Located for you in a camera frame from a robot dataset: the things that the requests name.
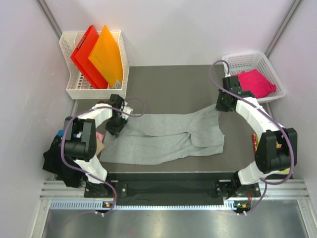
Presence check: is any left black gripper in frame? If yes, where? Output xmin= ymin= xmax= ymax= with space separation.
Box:
xmin=105 ymin=114 xmax=128 ymax=138

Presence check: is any grey t shirt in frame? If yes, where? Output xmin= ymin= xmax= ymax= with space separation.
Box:
xmin=100 ymin=105 xmax=225 ymax=165

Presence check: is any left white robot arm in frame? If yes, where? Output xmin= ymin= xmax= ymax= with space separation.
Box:
xmin=61 ymin=94 xmax=133 ymax=197

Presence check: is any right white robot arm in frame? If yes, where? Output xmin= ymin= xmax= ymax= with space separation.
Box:
xmin=216 ymin=76 xmax=298 ymax=196

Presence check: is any pink t shirt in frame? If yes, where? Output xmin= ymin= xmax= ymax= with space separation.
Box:
xmin=96 ymin=132 xmax=104 ymax=141

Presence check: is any tan t shirt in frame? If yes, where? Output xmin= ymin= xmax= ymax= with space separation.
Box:
xmin=96 ymin=139 xmax=105 ymax=155

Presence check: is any magenta t shirt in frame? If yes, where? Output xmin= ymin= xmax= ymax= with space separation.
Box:
xmin=235 ymin=69 xmax=276 ymax=99

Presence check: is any white mesh basket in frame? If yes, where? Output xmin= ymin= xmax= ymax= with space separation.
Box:
xmin=222 ymin=51 xmax=286 ymax=103

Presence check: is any green children's book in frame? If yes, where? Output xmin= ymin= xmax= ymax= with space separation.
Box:
xmin=253 ymin=131 xmax=291 ymax=174

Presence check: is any white file organizer basket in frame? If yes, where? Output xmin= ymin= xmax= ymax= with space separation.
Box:
xmin=59 ymin=25 xmax=129 ymax=100

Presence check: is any orange plastic folder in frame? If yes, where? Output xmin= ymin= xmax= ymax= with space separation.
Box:
xmin=89 ymin=25 xmax=123 ymax=89

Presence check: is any black printed t shirt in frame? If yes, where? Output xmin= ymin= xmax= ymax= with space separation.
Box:
xmin=43 ymin=130 xmax=84 ymax=188

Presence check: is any red plastic folder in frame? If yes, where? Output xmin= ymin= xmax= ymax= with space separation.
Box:
xmin=70 ymin=25 xmax=108 ymax=89

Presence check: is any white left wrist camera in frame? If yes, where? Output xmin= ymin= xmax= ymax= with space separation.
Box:
xmin=121 ymin=101 xmax=133 ymax=119

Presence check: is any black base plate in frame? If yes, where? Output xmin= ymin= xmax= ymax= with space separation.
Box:
xmin=83 ymin=172 xmax=263 ymax=205

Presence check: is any aluminium frame rail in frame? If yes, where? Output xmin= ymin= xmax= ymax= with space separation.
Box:
xmin=40 ymin=179 xmax=310 ymax=211

